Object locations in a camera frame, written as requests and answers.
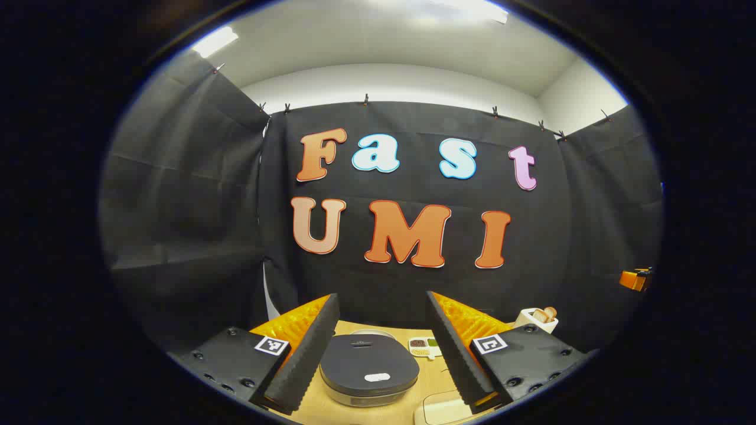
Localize dark grey rice cooker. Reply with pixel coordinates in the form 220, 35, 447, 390
319, 332, 421, 408

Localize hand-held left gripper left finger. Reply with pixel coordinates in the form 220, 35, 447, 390
167, 293, 341, 416

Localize white toaster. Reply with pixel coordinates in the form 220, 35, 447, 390
513, 307, 559, 334

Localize ceiling light panel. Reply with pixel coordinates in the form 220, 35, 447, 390
192, 27, 240, 58

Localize white divided dish of beans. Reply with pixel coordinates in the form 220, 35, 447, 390
409, 336, 442, 359

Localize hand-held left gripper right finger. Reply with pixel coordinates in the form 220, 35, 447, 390
425, 290, 594, 414

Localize clear container of rice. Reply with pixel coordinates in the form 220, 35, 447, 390
413, 397, 473, 425

